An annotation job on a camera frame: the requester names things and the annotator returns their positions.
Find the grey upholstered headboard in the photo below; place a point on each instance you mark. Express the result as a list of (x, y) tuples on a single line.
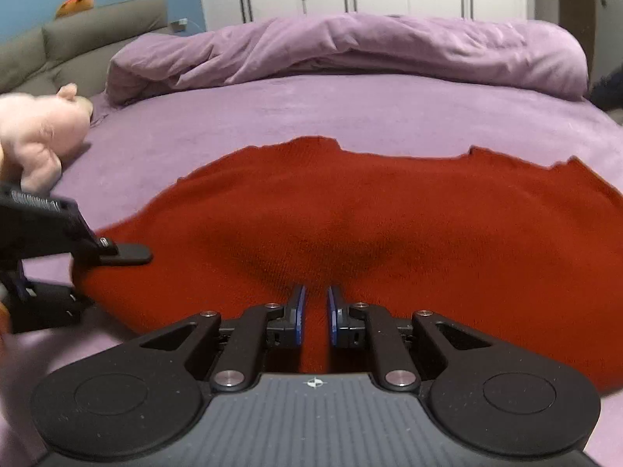
[(77, 49)]

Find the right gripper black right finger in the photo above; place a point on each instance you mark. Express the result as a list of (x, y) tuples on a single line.
[(367, 338)]

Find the orange plush toy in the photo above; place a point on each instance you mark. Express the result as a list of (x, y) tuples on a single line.
[(72, 7)]

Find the purple bed sheet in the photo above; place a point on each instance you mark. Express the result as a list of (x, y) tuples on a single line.
[(139, 150)]

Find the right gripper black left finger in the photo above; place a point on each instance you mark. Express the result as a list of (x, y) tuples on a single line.
[(264, 337)]

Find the red knit sweater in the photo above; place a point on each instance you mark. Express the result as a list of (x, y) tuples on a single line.
[(529, 254)]

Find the dark wooden door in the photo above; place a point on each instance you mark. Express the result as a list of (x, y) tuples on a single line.
[(579, 18)]

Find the black clothing pile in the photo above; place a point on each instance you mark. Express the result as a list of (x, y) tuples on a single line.
[(607, 93)]

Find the purple rumpled duvet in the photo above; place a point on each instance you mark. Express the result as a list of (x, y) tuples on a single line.
[(529, 55)]

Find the pink plush pig toy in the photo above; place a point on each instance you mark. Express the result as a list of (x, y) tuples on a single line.
[(37, 132)]

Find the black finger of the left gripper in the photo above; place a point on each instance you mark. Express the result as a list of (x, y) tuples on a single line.
[(103, 252), (48, 304)]

